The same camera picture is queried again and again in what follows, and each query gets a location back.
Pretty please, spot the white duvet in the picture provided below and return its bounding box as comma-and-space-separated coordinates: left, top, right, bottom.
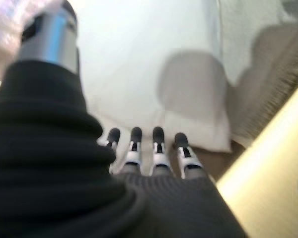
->
74, 0, 233, 153

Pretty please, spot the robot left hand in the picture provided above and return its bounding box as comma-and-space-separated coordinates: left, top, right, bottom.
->
0, 0, 246, 238

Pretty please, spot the brown tufted headboard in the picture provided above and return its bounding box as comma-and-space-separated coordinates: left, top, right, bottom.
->
201, 23, 298, 179

